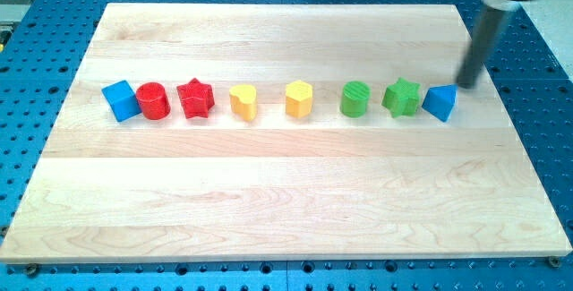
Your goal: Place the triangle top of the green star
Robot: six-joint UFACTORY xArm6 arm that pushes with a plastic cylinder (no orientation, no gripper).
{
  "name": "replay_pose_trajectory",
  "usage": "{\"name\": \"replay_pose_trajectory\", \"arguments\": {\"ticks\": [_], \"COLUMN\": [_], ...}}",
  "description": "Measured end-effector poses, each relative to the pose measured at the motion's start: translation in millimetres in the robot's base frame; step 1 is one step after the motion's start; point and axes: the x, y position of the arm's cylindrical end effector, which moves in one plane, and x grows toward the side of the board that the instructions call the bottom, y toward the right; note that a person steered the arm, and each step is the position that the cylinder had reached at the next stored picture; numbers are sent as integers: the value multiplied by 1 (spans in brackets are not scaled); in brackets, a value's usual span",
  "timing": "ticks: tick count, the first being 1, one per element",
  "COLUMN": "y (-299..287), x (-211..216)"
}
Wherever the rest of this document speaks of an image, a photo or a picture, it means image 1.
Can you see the blue triangle block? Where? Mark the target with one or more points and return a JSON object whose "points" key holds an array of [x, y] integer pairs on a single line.
{"points": [[439, 101]]}

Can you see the red star block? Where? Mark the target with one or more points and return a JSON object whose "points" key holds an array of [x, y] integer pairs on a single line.
{"points": [[196, 98]]}

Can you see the green star block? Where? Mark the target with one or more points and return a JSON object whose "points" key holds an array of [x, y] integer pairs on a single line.
{"points": [[402, 98]]}

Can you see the yellow hexagon block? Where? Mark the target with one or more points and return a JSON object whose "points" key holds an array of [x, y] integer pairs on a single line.
{"points": [[299, 96]]}

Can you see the yellow heart block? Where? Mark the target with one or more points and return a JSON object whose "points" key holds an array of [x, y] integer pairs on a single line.
{"points": [[243, 101]]}

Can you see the wooden board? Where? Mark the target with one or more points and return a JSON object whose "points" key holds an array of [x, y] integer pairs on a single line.
{"points": [[321, 187]]}

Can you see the green cylinder block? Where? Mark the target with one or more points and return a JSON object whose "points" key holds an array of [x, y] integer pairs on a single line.
{"points": [[354, 99]]}

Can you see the red cylinder block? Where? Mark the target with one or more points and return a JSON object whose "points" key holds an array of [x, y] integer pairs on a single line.
{"points": [[153, 101]]}

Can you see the blue cube block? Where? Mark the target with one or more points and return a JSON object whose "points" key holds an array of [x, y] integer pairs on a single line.
{"points": [[121, 98]]}

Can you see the black pusher rod tool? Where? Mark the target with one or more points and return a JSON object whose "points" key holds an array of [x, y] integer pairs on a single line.
{"points": [[487, 30]]}

